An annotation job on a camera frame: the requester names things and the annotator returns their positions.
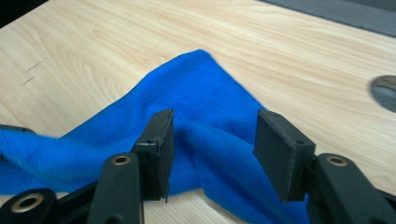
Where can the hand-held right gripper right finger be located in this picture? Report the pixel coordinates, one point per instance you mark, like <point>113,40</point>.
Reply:
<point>286,155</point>

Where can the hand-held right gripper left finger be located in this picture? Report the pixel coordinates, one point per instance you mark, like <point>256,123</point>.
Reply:
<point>157,155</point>

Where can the blue cloth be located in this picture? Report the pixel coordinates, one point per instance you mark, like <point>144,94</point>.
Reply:
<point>202,93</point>

